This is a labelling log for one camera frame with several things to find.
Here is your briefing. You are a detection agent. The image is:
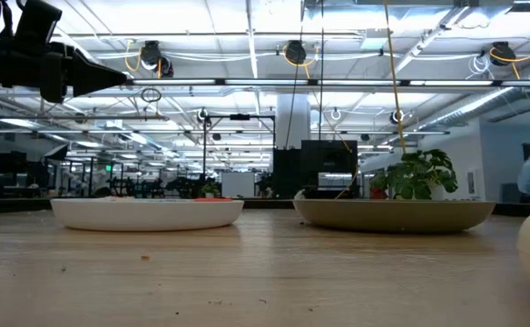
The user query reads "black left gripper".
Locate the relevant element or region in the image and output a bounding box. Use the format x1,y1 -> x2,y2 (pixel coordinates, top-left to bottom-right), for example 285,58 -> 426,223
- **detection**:
0,38 -> 128,104

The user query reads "black hanging cable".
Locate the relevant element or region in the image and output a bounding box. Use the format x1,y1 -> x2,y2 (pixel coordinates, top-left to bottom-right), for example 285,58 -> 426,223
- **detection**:
318,0 -> 326,142

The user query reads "green potted plant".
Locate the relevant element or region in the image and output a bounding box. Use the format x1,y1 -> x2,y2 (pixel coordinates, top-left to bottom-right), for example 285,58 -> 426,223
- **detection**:
368,148 -> 459,201

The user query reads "black metal stand frame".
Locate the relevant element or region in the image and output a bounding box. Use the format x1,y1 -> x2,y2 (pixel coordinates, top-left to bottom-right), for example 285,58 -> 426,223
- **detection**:
202,113 -> 277,183

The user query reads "long ceiling strip light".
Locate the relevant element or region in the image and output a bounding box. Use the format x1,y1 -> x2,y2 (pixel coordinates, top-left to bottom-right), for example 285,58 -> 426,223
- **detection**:
126,77 -> 530,88

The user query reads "yellow hanging power cord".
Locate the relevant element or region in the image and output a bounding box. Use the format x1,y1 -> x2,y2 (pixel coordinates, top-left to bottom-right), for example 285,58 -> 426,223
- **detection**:
382,0 -> 407,155

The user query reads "white round plate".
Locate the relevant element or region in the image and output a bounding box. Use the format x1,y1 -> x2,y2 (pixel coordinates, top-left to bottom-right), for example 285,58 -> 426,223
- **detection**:
50,197 -> 245,233

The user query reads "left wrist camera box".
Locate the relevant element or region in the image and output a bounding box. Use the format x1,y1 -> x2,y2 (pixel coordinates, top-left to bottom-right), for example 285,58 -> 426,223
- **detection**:
14,0 -> 63,46

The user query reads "white board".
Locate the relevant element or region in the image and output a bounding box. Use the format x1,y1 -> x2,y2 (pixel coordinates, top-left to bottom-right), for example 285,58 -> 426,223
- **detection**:
221,172 -> 256,199

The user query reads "black ceiling cord reel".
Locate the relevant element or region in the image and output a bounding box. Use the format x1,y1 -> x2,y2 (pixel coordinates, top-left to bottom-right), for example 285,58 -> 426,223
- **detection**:
138,39 -> 175,78
284,39 -> 309,66
489,40 -> 516,67

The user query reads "grey round plate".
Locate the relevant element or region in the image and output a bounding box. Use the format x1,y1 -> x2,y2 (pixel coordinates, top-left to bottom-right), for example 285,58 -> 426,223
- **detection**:
292,198 -> 497,234

